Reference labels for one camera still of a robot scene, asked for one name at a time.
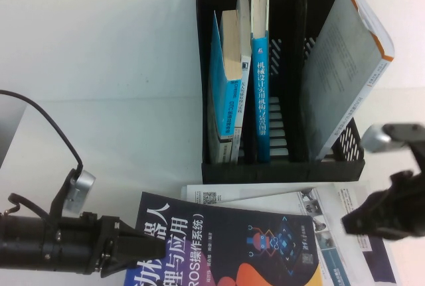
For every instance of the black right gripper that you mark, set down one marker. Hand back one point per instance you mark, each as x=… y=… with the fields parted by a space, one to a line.
x=410 y=209

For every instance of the right black camera bracket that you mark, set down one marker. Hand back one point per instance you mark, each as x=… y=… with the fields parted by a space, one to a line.
x=416 y=153

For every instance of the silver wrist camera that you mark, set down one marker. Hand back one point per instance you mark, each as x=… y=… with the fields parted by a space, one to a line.
x=375 y=138
x=79 y=189

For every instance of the cyan paperback book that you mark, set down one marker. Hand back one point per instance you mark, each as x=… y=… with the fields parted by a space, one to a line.
x=229 y=110

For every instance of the dark mobile robot ROS book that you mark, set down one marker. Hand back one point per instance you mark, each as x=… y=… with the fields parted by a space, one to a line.
x=232 y=239

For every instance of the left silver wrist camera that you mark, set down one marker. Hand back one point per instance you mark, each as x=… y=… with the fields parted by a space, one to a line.
x=79 y=189

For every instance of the blue spine hardcover book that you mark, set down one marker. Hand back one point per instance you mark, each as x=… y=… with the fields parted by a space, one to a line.
x=260 y=100

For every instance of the grey book with orange trim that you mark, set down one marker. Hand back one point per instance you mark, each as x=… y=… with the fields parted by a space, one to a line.
x=338 y=67

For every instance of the left black camera bracket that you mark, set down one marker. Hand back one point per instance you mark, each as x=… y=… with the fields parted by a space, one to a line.
x=59 y=203

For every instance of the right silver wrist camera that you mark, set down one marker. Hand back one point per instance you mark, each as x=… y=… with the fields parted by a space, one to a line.
x=375 y=138

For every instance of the black camera bracket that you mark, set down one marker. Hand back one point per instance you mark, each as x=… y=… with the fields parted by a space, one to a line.
x=416 y=153
x=59 y=203

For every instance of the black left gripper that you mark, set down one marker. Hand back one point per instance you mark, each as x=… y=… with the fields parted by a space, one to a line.
x=101 y=243

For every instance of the thin white spine book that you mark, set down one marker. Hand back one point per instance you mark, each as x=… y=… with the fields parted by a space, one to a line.
x=244 y=34

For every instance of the black plastic book stand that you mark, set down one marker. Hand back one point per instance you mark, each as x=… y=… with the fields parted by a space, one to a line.
x=282 y=173

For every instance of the white book with QR code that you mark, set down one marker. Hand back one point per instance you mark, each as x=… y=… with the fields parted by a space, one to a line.
x=199 y=194

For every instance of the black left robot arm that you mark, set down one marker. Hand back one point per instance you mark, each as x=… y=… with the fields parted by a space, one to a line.
x=33 y=243

